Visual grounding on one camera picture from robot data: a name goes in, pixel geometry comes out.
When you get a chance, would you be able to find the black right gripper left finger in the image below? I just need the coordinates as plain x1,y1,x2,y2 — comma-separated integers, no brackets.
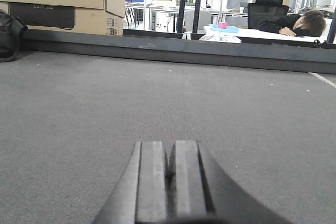
92,141,168,223

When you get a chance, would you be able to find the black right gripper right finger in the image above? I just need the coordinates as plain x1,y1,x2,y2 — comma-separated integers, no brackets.
169,140,289,223

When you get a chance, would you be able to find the black shoulder bag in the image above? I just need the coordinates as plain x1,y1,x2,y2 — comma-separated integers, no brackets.
1,9,28,63

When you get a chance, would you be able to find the pink block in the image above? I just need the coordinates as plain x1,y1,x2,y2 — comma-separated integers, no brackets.
218,22,227,29

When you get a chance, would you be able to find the clear plastic bag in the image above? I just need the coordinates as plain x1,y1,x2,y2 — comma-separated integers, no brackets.
199,31,242,44

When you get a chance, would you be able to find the light blue tray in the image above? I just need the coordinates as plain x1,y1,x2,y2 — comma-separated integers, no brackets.
208,23,240,34

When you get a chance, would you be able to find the white table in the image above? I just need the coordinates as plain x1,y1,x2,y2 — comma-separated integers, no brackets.
203,25,329,44

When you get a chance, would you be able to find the grey chair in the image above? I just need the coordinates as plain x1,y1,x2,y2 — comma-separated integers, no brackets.
183,8,212,34

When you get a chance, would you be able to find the black vertical pole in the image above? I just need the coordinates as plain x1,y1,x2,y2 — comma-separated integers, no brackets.
177,0,186,33
192,0,201,34

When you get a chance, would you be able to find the large cardboard box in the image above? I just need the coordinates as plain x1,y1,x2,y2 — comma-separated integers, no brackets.
1,0,125,36

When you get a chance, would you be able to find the black office chair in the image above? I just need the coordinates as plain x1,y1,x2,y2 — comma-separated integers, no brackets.
247,0,289,29

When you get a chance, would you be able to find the sleeping person in black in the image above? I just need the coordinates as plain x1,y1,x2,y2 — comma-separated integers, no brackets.
258,9,326,37

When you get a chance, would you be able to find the black conveyor side rail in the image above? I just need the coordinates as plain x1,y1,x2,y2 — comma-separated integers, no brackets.
21,29,335,74

